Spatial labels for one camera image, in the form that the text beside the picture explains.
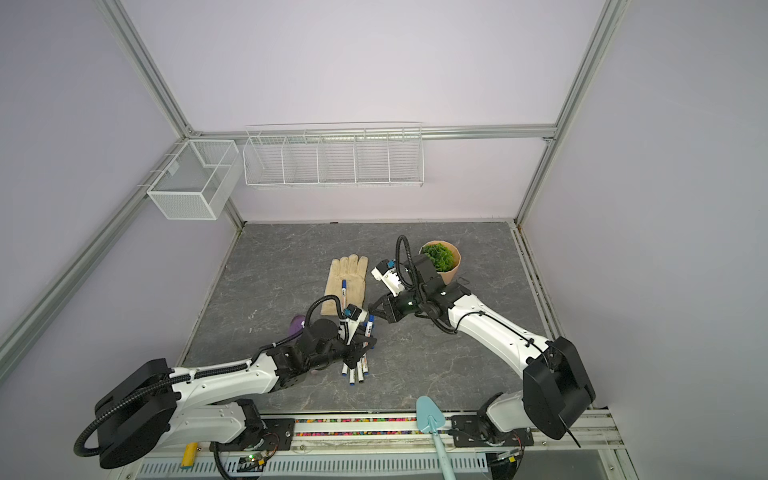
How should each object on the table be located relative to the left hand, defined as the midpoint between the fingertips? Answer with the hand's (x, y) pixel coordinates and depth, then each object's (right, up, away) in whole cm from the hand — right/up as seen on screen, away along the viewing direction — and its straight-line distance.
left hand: (373, 342), depth 80 cm
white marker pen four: (-6, -11, +3) cm, 13 cm away
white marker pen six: (-2, -8, +3) cm, 9 cm away
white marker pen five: (-4, -9, +3) cm, 10 cm away
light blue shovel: (+15, -17, -6) cm, 23 cm away
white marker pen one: (-11, +10, +19) cm, 25 cm away
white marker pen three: (-6, -4, -8) cm, 11 cm away
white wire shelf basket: (-16, +59, +26) cm, 66 cm away
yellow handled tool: (-43, -23, -10) cm, 50 cm away
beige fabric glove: (-10, +18, +26) cm, 33 cm away
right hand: (0, +8, -3) cm, 9 cm away
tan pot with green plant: (+22, +23, +17) cm, 36 cm away
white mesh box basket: (-58, +48, +16) cm, 77 cm away
